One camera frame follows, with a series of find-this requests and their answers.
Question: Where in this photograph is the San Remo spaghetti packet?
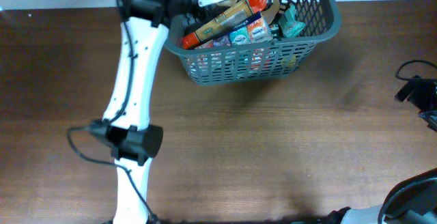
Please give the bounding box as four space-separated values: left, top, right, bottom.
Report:
182 0 267 49

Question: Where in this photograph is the beige paper pouch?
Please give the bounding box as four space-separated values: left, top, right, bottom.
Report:
262 0 280 25

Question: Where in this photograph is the green Nescafe coffee bag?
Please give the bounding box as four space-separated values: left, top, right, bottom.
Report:
238 24 298 73

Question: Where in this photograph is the small teal white packet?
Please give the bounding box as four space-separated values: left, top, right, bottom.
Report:
279 4 306 38

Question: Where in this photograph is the Kleenex tissue multipack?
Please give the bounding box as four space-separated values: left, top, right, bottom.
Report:
195 12 273 49

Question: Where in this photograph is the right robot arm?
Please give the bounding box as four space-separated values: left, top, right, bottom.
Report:
320 75 436 224

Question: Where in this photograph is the dark grey plastic basket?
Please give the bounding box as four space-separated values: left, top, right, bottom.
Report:
165 0 341 85

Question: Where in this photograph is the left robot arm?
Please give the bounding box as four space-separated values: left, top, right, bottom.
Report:
86 0 224 223

